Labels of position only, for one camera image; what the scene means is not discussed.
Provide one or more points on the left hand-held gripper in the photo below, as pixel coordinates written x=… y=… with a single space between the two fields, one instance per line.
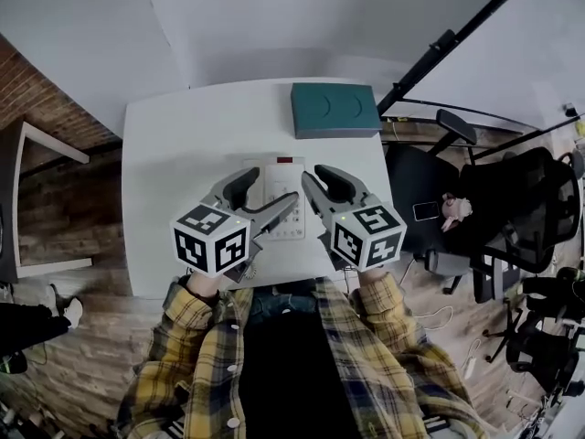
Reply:
x=210 y=240

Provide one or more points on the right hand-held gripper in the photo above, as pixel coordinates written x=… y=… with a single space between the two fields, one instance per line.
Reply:
x=365 y=238

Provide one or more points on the white desk telephone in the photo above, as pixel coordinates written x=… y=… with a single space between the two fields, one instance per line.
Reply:
x=283 y=181

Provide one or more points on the person's right forearm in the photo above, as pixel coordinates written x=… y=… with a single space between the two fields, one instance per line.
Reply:
x=388 y=318

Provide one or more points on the person's left forearm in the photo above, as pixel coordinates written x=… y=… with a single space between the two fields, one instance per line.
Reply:
x=183 y=327

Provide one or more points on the white round table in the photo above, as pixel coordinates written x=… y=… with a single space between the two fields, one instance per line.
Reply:
x=183 y=153

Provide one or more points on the black mesh office chair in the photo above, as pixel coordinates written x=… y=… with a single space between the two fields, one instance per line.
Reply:
x=516 y=208

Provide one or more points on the teal flat box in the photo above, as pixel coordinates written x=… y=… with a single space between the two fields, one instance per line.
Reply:
x=333 y=110

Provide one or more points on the black smartphone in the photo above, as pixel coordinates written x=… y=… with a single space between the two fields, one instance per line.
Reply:
x=426 y=210

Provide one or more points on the person's blue jeans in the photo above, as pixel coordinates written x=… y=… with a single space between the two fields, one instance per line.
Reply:
x=283 y=304

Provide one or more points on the pink plush toy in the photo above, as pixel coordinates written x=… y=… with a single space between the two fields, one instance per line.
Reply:
x=457 y=210

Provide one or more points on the person's yellow plaid shirt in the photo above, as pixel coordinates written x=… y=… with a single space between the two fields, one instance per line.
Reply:
x=196 y=373

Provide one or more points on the person's black inner top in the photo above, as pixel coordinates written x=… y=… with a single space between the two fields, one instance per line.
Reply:
x=292 y=382

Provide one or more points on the black stool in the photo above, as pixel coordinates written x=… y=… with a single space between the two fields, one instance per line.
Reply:
x=496 y=281

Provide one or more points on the black swivel chair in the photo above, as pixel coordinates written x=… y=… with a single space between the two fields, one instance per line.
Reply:
x=539 y=350

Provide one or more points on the white screen with black frame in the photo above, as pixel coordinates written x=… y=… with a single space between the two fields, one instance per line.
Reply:
x=503 y=39

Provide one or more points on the dark desk with white frame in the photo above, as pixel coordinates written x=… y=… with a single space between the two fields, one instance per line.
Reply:
x=9 y=190

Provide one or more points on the black wall-mounted device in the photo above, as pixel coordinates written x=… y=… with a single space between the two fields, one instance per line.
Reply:
x=569 y=109

